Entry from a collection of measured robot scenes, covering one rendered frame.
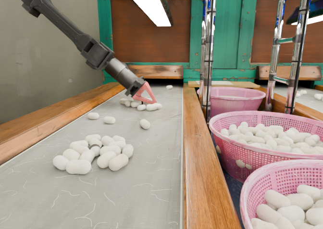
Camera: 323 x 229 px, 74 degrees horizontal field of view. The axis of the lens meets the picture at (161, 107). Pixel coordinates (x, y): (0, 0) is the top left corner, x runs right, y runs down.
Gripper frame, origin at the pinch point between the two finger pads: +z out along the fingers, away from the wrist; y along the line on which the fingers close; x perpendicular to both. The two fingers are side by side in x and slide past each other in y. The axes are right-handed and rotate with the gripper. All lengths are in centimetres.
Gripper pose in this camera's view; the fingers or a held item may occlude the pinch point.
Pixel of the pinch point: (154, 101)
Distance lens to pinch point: 74.6
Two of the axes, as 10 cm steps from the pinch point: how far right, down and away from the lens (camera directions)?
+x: -6.5, 7.2, 2.4
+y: 1.0, -2.4, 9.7
